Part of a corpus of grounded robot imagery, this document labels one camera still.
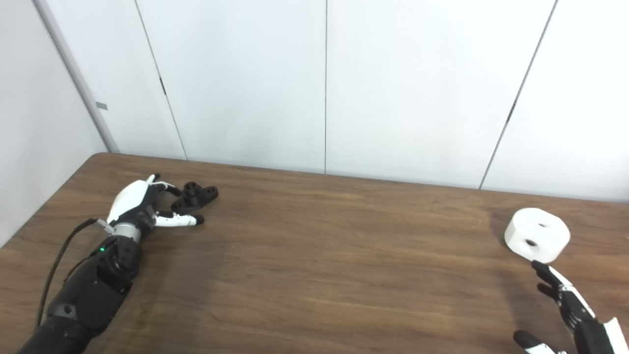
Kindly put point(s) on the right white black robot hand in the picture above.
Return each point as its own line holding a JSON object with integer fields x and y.
{"x": 587, "y": 319}

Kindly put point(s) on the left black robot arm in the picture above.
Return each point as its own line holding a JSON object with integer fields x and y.
{"x": 88, "y": 290}

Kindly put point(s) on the round white piece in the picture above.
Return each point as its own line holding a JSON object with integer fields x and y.
{"x": 535, "y": 233}

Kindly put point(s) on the black flanged holder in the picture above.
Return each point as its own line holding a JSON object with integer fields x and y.
{"x": 195, "y": 196}

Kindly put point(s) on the small grey wall label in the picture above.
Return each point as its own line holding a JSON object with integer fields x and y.
{"x": 101, "y": 105}

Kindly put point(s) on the grey wall corner trim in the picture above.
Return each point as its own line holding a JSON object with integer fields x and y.
{"x": 76, "y": 78}

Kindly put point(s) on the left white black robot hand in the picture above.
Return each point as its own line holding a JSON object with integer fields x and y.
{"x": 131, "y": 199}

